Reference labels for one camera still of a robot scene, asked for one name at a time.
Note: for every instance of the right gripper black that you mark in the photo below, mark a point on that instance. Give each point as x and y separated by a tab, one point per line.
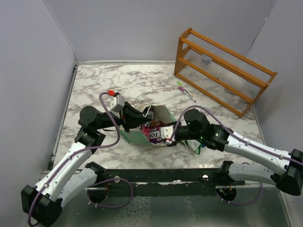
176	140

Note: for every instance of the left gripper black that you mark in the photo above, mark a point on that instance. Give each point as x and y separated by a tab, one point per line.
130	117

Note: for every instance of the purple snack packet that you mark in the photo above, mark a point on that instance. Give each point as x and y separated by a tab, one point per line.
151	130

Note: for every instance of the green printed paper bag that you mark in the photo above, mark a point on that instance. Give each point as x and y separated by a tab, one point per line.
157	113

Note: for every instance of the green snack packet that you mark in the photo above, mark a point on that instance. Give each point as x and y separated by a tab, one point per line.
193	145

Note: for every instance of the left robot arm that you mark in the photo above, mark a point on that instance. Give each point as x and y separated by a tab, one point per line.
45	201

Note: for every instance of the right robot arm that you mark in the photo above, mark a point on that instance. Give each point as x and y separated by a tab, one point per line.
280	168

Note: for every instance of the magenta cap marker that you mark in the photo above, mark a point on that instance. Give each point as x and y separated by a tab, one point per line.
188	95

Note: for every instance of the green cap marker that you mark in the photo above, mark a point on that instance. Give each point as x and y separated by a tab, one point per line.
184	88

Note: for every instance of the orange wooden shelf rack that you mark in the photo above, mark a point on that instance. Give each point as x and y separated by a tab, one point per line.
231	79

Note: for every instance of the small item on shelf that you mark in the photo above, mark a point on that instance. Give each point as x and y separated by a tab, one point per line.
206	59

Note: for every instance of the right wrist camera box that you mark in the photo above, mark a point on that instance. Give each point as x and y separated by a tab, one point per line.
166	133

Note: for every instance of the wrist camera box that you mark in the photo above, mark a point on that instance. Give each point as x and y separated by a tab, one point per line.
117	103
166	133

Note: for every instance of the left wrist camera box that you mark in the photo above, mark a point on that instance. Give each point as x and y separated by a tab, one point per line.
117	103

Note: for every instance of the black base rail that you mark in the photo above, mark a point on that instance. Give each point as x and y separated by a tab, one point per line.
160	182

